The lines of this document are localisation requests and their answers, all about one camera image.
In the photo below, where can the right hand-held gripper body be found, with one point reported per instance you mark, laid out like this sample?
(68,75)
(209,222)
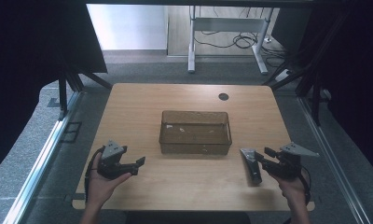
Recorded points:
(287,166)

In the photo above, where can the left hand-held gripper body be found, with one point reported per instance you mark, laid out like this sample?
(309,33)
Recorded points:
(110,162)

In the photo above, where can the black and silver tube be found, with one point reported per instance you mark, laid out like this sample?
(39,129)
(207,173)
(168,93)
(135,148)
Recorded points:
(251,165)

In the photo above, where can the person's right hand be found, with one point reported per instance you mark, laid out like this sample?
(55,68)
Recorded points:
(292,189)

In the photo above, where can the person's left hand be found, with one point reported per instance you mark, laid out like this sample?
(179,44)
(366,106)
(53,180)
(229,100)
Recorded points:
(100,188)

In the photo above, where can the clear brown plastic box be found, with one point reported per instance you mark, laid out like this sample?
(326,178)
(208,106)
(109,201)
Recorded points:
(195,133)

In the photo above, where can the black round table grommet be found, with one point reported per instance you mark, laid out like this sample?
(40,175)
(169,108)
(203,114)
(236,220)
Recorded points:
(223,96)

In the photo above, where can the person's dark clothing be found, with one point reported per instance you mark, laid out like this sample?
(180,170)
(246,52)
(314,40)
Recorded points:
(187,217)

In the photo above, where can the white power strip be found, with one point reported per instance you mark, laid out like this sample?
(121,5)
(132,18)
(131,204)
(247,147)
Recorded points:
(283,75)

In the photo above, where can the black metal stand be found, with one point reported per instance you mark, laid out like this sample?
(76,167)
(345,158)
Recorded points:
(312,84)
(70,82)

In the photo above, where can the black curtain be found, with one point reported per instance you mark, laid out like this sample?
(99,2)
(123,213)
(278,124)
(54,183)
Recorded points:
(35,43)
(349,62)

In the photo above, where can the aluminium floor rail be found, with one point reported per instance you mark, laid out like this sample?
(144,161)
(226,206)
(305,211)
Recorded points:
(41,158)
(330,158)

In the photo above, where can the white metal desk frame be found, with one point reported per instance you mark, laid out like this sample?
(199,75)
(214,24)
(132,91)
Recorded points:
(228,24)

